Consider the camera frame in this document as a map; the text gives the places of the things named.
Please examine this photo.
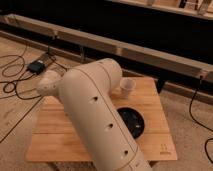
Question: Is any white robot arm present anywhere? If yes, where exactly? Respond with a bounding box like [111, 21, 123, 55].
[37, 58, 153, 171]

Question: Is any black cable on floor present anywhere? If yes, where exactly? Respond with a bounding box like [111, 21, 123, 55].
[0, 43, 69, 144]

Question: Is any black cable at right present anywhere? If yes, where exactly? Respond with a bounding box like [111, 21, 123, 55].
[188, 77, 213, 166]

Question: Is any blue power adapter box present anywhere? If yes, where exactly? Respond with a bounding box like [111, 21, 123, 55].
[27, 61, 45, 75]

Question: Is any black round plate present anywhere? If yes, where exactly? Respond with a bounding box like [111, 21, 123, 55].
[118, 107, 145, 139]

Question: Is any white paper cup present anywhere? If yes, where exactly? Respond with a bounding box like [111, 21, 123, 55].
[120, 78, 136, 98]

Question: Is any long wooden beam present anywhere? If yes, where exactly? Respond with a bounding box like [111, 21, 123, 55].
[0, 14, 213, 83]

